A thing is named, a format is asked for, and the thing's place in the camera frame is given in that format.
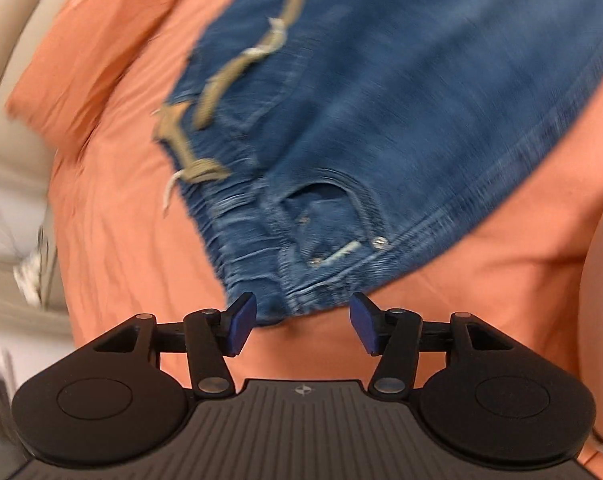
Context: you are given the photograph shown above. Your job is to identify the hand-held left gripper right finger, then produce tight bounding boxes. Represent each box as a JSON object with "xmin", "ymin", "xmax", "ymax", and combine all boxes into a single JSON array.
[{"xmin": 349, "ymin": 292, "xmax": 521, "ymax": 404}]

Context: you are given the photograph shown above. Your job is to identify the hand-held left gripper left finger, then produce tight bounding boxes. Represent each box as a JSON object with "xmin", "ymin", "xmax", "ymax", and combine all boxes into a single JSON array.
[{"xmin": 88, "ymin": 292, "xmax": 257, "ymax": 402}]

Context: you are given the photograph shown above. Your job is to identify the blue denim pants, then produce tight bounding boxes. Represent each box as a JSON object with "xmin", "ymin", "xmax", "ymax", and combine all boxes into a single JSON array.
[{"xmin": 151, "ymin": 0, "xmax": 603, "ymax": 329}]

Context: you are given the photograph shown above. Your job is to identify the orange bed sheet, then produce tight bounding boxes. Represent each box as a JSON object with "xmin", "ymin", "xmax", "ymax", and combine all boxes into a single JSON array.
[{"xmin": 46, "ymin": 0, "xmax": 603, "ymax": 480}]

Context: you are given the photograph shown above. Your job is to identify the white crumpled cloth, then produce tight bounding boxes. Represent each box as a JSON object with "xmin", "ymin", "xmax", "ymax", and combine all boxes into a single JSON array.
[{"xmin": 12, "ymin": 225, "xmax": 58, "ymax": 307}]

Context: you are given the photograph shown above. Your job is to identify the orange pillow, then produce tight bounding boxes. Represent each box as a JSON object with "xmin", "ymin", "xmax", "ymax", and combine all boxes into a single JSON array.
[{"xmin": 5, "ymin": 0, "xmax": 222, "ymax": 148}]

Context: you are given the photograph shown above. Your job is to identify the beige padded headboard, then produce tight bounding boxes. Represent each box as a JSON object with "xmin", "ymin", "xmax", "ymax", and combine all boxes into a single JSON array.
[{"xmin": 0, "ymin": 0, "xmax": 84, "ymax": 153}]

